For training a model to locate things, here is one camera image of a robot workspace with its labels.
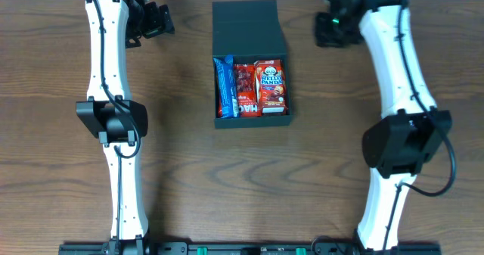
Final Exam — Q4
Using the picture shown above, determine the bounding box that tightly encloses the red Hello Panda box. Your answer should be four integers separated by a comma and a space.
254, 60, 287, 116

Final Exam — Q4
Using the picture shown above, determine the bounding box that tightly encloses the blue cookie roll pack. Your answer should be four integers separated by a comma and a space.
213, 54, 240, 118

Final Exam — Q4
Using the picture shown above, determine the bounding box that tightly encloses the dark green gift box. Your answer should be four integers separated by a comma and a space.
212, 0, 293, 129

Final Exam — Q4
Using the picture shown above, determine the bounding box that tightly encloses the red dried fruit bag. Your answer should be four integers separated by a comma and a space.
218, 64, 261, 118

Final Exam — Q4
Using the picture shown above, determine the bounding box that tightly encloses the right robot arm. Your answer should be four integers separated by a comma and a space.
312, 0, 456, 254

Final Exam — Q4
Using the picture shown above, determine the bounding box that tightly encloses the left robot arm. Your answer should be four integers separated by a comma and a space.
60, 0, 175, 254

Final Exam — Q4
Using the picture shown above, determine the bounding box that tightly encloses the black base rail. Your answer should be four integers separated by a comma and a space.
58, 241, 442, 255

